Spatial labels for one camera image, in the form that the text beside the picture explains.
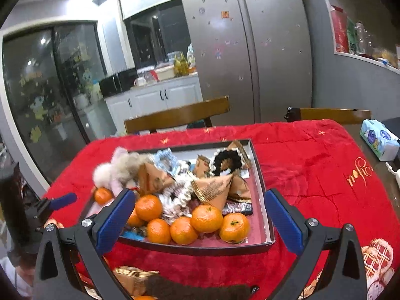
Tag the black white lace scrunchie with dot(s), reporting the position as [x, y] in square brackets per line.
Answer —
[226, 159]

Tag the doll fridge magnet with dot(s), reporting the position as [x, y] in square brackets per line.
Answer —
[218, 53]

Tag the green box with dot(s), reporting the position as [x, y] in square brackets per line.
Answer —
[351, 36]

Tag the white wall shelf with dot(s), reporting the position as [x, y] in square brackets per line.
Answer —
[368, 0]

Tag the fluffy white pink pompom scrunchie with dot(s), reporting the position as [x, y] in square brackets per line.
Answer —
[118, 168]

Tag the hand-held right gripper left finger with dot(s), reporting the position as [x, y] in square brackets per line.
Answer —
[115, 220]

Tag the brown fuzzy scrunchie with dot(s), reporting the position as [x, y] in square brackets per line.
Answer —
[200, 287]

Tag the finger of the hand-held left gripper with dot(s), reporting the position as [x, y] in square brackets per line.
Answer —
[62, 201]

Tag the black cardboard tray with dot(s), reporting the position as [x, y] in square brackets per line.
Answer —
[187, 250]

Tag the glass sliding door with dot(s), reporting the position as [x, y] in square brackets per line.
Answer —
[47, 100]

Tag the red embroidered blanket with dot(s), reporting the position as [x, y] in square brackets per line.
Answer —
[312, 168]

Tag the red gift box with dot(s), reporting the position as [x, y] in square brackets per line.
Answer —
[339, 28]

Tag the white cup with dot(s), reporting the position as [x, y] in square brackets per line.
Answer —
[139, 82]

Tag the light blue scrunchie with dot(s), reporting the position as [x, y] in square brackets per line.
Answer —
[165, 161]

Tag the wooden chair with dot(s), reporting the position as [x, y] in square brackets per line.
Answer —
[178, 117]
[331, 115]

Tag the white plastic bag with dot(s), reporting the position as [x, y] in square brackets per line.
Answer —
[190, 53]

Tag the single mandarin orange fruit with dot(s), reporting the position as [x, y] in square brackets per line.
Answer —
[143, 297]

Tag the silver double door fridge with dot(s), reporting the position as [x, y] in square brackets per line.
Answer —
[225, 78]

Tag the cream knitted scrunchie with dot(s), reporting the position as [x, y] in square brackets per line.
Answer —
[175, 201]

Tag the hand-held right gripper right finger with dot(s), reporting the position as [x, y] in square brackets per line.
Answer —
[286, 222]

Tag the black microwave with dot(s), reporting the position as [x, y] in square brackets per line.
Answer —
[117, 84]

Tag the dark kitchen window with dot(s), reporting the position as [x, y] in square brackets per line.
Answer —
[156, 34]

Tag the cream plastic container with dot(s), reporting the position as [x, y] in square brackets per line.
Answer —
[165, 72]

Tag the black gold snack bar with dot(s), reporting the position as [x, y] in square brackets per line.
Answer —
[237, 208]

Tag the brown triangular snack packet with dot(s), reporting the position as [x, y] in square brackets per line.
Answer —
[239, 153]
[215, 190]
[201, 165]
[131, 276]
[156, 178]

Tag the blue tissue pack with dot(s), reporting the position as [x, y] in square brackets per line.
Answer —
[378, 137]

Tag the white kitchen cabinet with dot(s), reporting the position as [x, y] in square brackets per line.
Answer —
[175, 95]

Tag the pile of mandarins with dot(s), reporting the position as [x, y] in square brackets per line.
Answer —
[206, 219]

